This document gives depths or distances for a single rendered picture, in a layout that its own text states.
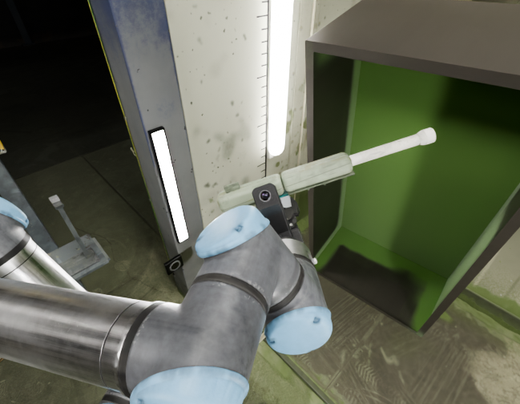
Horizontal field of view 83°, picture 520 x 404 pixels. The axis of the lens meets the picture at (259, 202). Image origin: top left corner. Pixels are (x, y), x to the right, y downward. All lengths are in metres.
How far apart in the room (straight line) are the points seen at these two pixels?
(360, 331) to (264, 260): 1.74
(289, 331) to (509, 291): 2.04
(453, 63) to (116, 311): 0.70
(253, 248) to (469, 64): 0.57
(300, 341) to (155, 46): 1.04
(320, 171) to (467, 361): 1.75
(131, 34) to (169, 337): 1.00
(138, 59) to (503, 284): 2.25
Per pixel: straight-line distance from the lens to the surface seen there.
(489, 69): 0.74
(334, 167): 0.65
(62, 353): 0.37
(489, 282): 2.35
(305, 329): 0.41
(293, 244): 0.50
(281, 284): 0.37
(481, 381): 2.20
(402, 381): 2.01
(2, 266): 0.76
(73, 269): 1.47
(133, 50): 1.17
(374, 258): 1.77
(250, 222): 0.33
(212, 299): 0.30
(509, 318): 2.41
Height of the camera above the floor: 1.80
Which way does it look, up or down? 40 degrees down
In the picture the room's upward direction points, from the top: straight up
